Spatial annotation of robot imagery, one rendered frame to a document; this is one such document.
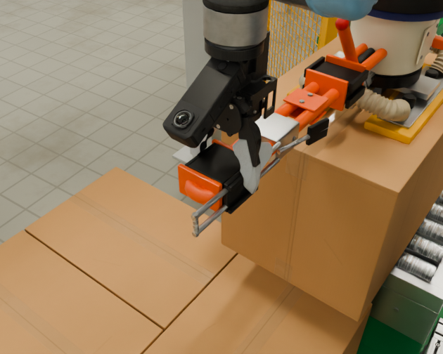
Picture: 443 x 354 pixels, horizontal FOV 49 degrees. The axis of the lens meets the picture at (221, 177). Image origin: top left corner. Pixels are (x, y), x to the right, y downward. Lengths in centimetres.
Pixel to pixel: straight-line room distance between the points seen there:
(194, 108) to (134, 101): 270
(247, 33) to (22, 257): 116
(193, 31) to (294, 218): 140
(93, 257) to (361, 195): 85
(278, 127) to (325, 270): 46
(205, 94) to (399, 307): 105
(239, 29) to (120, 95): 281
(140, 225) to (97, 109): 174
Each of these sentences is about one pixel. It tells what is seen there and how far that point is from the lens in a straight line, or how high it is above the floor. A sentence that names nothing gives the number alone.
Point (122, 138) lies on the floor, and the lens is 291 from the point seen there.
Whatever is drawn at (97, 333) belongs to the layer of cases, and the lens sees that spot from 134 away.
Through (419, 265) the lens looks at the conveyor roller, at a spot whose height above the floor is 55.
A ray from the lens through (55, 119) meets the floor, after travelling 320.
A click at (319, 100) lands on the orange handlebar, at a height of 122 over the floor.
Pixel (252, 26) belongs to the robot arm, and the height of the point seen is 143.
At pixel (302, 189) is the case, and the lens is 102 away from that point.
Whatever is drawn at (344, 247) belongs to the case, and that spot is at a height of 88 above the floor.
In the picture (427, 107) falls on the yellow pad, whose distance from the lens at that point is 114.
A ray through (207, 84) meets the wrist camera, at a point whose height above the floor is 136.
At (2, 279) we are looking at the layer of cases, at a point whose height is 54.
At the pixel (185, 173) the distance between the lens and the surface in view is 67.
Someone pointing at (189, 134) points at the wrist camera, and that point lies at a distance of 55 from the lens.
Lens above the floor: 164
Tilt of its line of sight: 40 degrees down
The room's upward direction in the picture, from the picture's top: straight up
